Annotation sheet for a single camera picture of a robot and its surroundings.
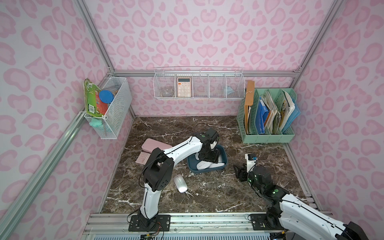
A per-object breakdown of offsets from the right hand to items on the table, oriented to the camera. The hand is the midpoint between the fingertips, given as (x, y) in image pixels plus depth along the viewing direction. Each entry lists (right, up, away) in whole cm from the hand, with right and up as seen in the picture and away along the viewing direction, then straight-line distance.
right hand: (237, 164), depth 83 cm
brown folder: (+7, +34, -2) cm, 35 cm away
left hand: (-13, +3, +5) cm, 14 cm away
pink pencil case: (-55, +9, +18) cm, 58 cm away
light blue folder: (+38, +27, +9) cm, 48 cm away
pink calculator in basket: (-31, +46, +12) cm, 57 cm away
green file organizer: (+32, +36, +15) cm, 51 cm away
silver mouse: (-32, -11, +1) cm, 34 cm away
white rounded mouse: (-20, -2, +7) cm, 21 cm away
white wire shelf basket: (-24, +49, +15) cm, 57 cm away
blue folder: (+18, +27, +11) cm, 35 cm away
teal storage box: (-25, -1, +10) cm, 27 cm away
